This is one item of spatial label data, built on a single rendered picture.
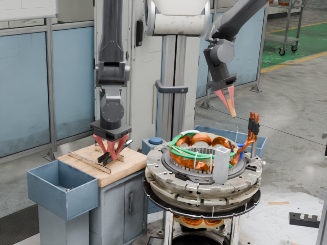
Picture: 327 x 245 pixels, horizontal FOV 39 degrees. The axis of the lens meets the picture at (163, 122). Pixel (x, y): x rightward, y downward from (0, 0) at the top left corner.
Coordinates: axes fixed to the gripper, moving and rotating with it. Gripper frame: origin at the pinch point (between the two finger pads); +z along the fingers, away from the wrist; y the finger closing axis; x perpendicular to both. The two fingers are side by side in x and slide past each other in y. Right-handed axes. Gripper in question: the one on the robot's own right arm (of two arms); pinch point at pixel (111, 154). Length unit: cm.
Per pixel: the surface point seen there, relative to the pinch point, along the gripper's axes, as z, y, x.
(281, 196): 35, 25, 66
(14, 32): 17, -197, 102
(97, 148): 2.7, -9.7, 3.7
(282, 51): 145, -242, 645
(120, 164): 3.3, 1.7, 2.1
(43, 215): 14.9, -8.4, -18.0
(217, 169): -4.2, 30.1, 7.3
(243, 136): 7, 15, 48
